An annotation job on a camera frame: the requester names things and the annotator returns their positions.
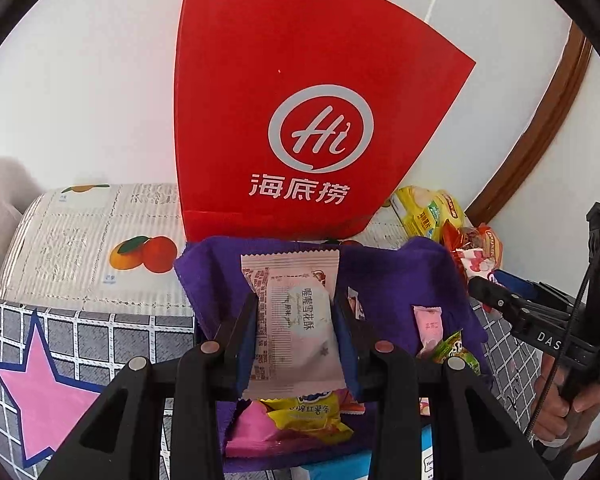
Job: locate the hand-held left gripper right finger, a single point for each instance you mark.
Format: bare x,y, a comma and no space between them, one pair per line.
346,360

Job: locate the red white heart print packet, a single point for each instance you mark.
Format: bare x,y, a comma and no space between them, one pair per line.
475,265

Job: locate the green candy packet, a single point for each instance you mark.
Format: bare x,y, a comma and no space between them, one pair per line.
455,352

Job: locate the pale pink white snack packet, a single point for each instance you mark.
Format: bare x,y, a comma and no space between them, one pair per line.
300,320

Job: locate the blue flat box white label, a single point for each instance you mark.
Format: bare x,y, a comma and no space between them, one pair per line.
340,467

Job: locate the purple felt cloth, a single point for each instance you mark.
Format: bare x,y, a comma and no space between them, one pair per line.
390,285

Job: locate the small white purple packet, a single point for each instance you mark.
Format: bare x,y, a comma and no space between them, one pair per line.
356,305

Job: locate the grey checked blanket pink star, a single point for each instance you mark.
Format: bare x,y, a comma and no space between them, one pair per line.
130,340

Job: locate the brown door frame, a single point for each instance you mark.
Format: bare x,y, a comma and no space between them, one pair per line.
540,130

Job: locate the small pink candy packet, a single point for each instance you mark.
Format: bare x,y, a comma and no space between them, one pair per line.
428,332

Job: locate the yellow snack packet blue logo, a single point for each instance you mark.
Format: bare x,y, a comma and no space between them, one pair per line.
310,417

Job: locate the yellow green chip bag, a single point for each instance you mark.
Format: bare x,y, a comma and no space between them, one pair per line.
420,212

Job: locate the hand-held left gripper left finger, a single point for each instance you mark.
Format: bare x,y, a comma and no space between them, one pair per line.
252,345

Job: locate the bright pink snack packet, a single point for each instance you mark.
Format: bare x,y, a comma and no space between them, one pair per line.
252,430

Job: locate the orange snack bag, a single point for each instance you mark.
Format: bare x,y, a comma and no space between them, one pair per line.
485,242

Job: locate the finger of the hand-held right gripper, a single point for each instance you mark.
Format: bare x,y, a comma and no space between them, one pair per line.
495,300
517,284

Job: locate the person's right hand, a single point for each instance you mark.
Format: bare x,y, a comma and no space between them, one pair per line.
587,405

